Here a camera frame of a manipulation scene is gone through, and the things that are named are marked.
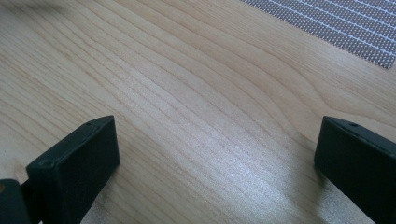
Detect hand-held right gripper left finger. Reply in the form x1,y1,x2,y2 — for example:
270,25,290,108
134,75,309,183
25,115,121,224

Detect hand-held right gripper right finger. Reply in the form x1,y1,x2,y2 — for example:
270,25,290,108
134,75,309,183
313,115,396,224

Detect grey striped placemat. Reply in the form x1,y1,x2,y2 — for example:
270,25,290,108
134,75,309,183
238,0,396,70

